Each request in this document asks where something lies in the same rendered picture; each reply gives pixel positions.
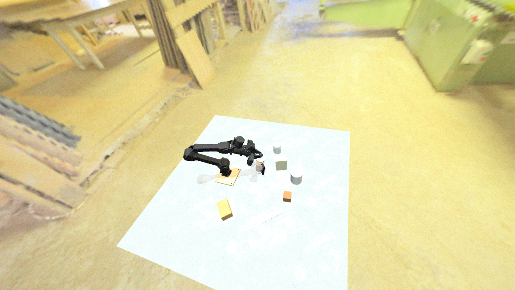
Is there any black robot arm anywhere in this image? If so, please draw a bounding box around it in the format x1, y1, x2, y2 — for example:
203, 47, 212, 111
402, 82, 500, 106
183, 136, 255, 177

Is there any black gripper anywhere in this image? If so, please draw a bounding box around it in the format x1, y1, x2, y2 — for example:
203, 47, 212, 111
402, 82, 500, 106
240, 146, 262, 166

